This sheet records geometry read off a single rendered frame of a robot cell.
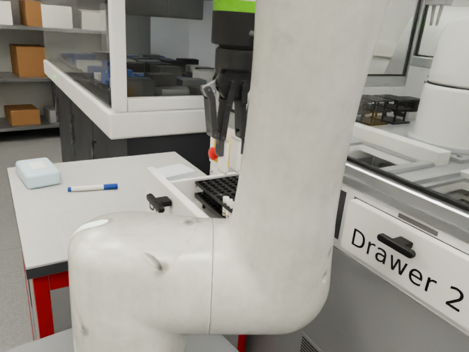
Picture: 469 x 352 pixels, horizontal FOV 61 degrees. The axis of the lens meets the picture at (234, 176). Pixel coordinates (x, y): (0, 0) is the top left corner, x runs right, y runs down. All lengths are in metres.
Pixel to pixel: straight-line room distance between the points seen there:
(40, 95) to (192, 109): 3.45
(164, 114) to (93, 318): 1.25
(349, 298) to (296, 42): 0.72
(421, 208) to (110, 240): 0.54
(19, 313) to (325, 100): 1.88
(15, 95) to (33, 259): 4.08
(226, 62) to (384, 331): 0.61
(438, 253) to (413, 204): 0.10
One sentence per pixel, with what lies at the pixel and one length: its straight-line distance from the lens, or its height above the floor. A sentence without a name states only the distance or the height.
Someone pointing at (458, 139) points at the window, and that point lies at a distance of 0.74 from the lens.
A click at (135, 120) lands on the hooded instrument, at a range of 1.60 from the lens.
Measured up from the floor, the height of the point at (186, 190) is 0.87.
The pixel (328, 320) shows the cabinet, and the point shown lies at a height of 0.61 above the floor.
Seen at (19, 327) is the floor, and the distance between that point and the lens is 2.00.
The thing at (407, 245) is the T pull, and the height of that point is 0.91.
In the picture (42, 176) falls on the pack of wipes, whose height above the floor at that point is 0.80.
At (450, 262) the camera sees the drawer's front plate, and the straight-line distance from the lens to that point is 0.74.
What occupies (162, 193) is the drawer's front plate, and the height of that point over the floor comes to 0.91.
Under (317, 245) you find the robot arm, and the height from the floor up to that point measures 1.05.
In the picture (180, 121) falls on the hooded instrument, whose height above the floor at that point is 0.86.
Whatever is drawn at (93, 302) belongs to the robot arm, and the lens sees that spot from 0.44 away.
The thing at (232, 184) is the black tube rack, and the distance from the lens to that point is 0.92.
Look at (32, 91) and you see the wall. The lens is 4.97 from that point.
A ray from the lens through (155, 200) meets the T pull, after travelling 0.79.
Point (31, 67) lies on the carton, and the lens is 4.50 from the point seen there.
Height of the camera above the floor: 1.24
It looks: 21 degrees down
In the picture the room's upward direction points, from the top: 4 degrees clockwise
